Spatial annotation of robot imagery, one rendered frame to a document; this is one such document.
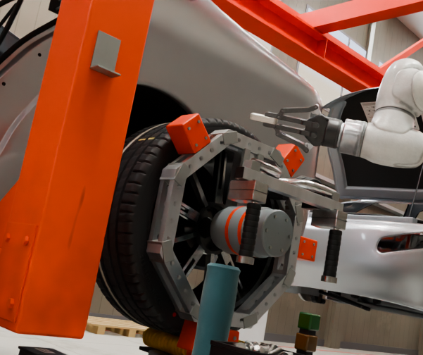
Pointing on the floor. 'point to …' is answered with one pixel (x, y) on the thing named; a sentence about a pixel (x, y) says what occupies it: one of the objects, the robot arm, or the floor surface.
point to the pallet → (122, 327)
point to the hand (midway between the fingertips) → (264, 118)
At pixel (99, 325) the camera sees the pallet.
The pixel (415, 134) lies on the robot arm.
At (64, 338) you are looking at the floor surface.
